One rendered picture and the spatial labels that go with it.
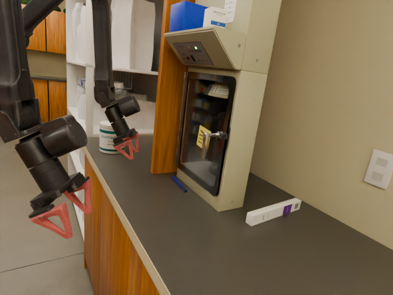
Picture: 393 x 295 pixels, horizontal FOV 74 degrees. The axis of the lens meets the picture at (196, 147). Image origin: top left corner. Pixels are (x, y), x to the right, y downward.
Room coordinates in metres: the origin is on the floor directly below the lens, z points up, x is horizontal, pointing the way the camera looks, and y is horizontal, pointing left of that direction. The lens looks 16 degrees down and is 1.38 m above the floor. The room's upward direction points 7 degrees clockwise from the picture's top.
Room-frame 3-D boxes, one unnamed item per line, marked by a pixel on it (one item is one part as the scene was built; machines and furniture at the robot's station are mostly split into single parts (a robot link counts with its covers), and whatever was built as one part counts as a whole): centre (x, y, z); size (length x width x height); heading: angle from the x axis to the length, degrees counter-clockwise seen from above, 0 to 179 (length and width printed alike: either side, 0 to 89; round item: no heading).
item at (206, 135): (0.83, -0.04, 1.17); 0.05 x 0.03 x 0.10; 123
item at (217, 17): (0.84, -0.01, 1.54); 0.05 x 0.05 x 0.06; 26
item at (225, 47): (0.90, 0.03, 1.46); 0.32 x 0.12 x 0.10; 33
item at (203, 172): (0.93, -0.01, 1.19); 0.30 x 0.01 x 0.40; 33
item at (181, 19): (0.98, 0.08, 1.56); 0.10 x 0.10 x 0.09; 33
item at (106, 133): (1.31, 0.44, 1.02); 0.13 x 0.13 x 0.15
